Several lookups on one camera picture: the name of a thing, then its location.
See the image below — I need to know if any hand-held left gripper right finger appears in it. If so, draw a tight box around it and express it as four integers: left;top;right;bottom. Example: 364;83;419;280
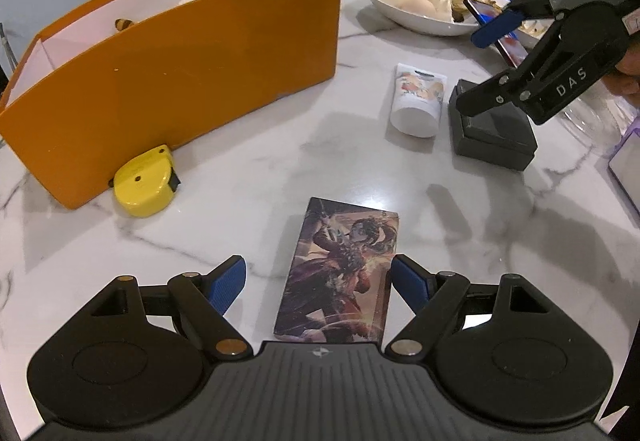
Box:
383;255;552;360

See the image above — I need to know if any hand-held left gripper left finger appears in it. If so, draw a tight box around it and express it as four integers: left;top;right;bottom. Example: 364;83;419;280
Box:
82;255;252;360

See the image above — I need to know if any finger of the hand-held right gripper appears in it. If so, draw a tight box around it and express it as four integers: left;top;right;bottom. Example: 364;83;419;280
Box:
470;0;583;49
457;4;618;122

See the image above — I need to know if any dark grey box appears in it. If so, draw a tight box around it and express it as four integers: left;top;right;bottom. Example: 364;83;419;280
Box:
448;78;538;172

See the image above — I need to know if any illustrated card box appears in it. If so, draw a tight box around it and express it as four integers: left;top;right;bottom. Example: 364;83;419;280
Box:
272;196;401;348

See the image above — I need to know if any orange cardboard box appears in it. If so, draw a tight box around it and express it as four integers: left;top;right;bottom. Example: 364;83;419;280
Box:
0;0;343;210

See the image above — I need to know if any person's right hand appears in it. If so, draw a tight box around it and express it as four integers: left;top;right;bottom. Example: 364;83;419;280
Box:
614;46;640;108

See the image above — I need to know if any black smartphone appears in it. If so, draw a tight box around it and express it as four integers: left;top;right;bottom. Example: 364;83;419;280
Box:
462;0;532;69

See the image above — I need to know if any white plate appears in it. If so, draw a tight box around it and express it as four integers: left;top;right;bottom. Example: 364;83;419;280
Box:
472;0;553;44

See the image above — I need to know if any white food bowl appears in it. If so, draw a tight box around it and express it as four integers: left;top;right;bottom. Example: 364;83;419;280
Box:
364;0;483;37

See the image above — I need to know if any white cream tube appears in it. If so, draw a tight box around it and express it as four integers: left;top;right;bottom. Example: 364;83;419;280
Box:
389;62;448;138

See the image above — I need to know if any clear glass dish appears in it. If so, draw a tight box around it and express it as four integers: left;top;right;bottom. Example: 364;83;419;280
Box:
562;86;640;159

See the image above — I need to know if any yellow tape measure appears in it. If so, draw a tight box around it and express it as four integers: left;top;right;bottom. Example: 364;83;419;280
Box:
112;145;182;218

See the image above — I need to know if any purple box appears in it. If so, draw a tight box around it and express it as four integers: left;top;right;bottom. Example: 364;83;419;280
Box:
607;116;640;218

